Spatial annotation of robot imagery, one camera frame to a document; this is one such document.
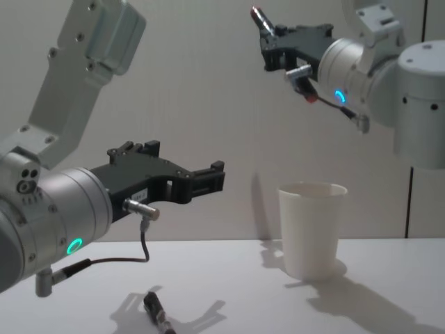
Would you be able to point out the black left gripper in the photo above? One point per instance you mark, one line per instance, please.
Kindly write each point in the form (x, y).
(153, 177)

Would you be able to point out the dark pen with red tip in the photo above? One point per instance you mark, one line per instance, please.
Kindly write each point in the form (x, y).
(261, 18)

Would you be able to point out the white table cloth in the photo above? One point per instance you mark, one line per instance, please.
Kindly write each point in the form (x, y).
(243, 299)

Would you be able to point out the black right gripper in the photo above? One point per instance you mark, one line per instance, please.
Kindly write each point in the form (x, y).
(306, 43)

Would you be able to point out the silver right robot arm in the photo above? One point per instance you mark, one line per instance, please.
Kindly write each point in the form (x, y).
(410, 90)

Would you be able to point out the white paper cup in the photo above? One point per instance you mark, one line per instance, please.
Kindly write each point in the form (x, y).
(311, 233)

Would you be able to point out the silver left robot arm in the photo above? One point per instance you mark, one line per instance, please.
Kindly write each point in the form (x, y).
(62, 198)

